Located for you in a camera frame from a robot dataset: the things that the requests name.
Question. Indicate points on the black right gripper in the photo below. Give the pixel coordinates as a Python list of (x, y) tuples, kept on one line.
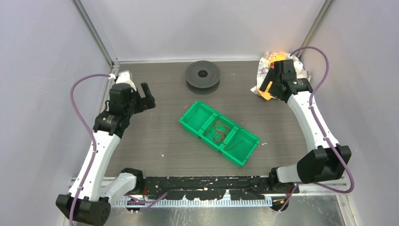
[(270, 77)]

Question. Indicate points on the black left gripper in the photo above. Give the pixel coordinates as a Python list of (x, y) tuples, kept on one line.
[(146, 102)]

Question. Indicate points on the black cable spool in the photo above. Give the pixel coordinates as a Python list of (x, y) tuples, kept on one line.
[(202, 77)]

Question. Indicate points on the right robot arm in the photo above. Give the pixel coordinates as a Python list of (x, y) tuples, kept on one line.
[(321, 163)]

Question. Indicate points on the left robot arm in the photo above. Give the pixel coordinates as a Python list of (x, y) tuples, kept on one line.
[(86, 201)]

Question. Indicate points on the crumpled yellow patterned cloth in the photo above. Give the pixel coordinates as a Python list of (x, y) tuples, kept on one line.
[(267, 62)]

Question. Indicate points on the green plastic bin left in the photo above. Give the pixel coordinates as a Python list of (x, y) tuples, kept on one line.
[(196, 118)]

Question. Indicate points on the green plastic bin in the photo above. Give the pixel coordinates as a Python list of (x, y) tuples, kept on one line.
[(239, 146), (196, 118), (218, 132)]

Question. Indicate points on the green plastic bin middle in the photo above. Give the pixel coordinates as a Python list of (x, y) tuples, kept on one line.
[(218, 132)]

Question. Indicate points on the green plastic bin right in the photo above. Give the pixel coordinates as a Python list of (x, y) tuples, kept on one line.
[(239, 146)]

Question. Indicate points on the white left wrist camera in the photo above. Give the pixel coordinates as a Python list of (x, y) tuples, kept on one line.
[(122, 77)]

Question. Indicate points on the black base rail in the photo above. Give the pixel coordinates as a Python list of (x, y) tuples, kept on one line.
[(210, 187)]

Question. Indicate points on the slotted aluminium cable duct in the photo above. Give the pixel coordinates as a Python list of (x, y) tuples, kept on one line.
[(224, 202)]

